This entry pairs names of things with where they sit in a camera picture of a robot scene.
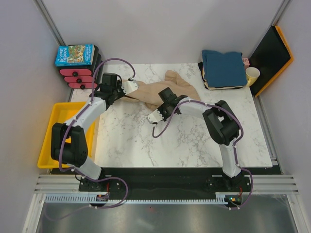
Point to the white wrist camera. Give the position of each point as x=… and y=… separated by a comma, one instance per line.
x=129, y=87
x=155, y=117

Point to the aluminium frame rail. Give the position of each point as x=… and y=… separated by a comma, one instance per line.
x=274, y=184

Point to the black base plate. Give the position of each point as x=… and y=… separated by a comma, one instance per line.
x=160, y=183

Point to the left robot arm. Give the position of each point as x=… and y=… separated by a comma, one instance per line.
x=68, y=143

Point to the black orange tray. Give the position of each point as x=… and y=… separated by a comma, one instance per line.
x=271, y=57

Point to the blue treehouse book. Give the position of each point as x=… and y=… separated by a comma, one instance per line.
x=75, y=55

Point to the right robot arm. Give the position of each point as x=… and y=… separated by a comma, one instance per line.
x=222, y=125

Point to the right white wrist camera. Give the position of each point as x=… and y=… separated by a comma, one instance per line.
x=155, y=117

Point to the white cable duct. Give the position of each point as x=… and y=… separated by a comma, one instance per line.
x=88, y=198

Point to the beige t-shirt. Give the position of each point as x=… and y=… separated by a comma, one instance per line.
x=148, y=93

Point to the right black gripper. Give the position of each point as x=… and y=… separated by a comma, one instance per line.
x=165, y=117

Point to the black pink drawer unit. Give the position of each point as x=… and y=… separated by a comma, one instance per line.
x=82, y=77

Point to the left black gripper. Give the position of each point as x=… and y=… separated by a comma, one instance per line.
x=118, y=85

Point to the yellow mug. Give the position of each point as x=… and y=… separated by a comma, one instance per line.
x=252, y=75

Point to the folded blue t-shirt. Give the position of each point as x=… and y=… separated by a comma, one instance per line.
x=223, y=69

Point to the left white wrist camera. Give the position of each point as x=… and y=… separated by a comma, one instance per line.
x=129, y=87

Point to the pink box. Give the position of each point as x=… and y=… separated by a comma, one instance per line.
x=245, y=62

